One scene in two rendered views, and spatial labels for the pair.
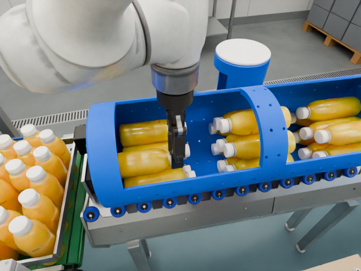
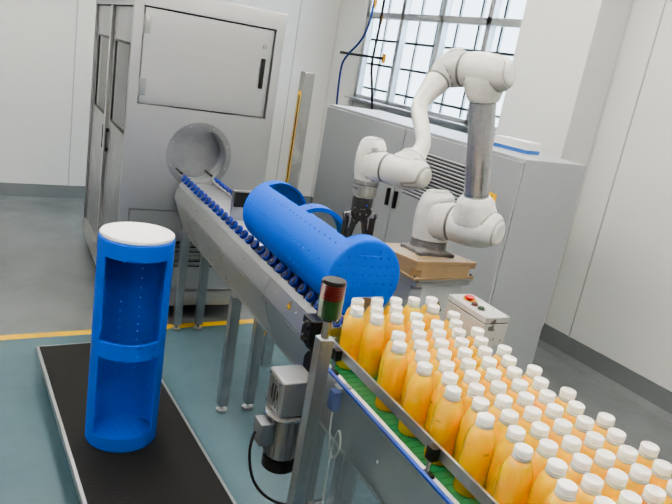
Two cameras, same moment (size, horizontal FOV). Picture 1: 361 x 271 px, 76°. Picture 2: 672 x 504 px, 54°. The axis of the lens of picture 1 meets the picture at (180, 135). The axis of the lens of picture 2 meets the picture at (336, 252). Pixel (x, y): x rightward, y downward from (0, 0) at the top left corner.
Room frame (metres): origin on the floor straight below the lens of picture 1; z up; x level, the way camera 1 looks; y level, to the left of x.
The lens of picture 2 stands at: (1.19, 2.18, 1.78)
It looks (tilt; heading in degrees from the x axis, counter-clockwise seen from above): 16 degrees down; 251
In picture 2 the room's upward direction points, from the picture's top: 10 degrees clockwise
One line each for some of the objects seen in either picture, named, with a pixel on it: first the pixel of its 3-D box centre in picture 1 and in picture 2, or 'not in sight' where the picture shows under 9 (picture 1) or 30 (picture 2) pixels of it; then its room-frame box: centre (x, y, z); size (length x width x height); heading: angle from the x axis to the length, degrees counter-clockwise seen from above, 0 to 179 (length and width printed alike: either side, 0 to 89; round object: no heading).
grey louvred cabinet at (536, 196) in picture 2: not in sight; (414, 229); (-0.78, -1.99, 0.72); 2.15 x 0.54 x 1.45; 104
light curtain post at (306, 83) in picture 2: not in sight; (284, 227); (0.34, -1.26, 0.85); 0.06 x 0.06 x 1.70; 10
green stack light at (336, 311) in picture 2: not in sight; (330, 307); (0.68, 0.71, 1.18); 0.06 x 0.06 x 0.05
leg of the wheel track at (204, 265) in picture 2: not in sight; (202, 283); (0.70, -1.74, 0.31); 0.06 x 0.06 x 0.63; 10
